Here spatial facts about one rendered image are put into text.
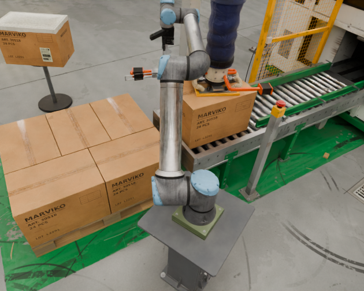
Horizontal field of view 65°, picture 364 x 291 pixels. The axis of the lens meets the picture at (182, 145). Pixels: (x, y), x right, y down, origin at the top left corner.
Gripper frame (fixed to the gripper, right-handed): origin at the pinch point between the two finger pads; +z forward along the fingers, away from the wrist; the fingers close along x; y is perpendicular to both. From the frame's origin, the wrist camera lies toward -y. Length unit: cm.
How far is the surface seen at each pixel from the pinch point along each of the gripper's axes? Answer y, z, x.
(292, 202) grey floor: 120, 122, -49
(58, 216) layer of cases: -76, 85, -75
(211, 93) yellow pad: 36.7, 25.2, -12.7
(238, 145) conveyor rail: 63, 67, -27
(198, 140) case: 28, 60, -27
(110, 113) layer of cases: -46, 68, 22
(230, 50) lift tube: 46.9, -7.1, -7.6
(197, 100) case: 24.9, 27.3, -18.7
